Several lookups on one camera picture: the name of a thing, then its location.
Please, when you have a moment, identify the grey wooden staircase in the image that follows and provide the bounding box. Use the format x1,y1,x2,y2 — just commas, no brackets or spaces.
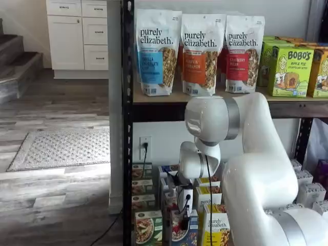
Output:
0,17,44,106

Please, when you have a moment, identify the black floor cable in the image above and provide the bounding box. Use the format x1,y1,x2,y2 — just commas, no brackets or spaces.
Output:
89,207,124,246

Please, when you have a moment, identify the black metal shelf rack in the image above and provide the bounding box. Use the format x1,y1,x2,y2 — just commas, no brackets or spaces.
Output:
120,0,328,246

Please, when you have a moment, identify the blue label granola bag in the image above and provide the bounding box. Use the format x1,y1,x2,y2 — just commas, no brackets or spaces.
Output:
135,9,183,97

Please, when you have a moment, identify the purple box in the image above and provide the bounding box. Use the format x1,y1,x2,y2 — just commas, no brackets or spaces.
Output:
314,159,328,200

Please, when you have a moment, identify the green oatmeal box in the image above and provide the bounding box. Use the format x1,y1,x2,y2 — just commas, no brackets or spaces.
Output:
134,210,163,246
132,194,156,211
132,179,154,196
132,162,153,180

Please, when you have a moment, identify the white drawer cabinet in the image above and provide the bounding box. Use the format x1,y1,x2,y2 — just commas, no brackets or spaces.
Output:
46,0,110,79

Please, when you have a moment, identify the black plug with cord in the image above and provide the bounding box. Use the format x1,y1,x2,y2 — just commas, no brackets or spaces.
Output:
141,141,150,179

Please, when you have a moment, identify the grey patterned doormat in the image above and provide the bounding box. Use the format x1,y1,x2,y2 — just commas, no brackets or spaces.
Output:
6,128,111,172

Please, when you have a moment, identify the white wall outlet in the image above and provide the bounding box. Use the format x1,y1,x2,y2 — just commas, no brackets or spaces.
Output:
139,136,152,161

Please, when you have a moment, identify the orange label granola bag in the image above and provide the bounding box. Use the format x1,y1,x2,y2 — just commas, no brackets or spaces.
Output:
176,46,185,88
180,13,226,97

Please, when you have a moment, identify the white patterned pantry box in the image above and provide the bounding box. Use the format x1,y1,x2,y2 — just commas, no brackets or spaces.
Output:
297,183,326,203
312,200,328,216
291,158,302,173
294,170,314,188

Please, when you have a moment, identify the yellow Bobo's snack box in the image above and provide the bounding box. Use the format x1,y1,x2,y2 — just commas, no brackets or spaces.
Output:
306,48,328,98

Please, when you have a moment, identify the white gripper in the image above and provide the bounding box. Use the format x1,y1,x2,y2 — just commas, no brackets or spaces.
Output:
177,188,194,231

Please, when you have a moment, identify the red label granola bag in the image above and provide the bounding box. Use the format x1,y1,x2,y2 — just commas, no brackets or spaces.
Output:
224,14,265,94

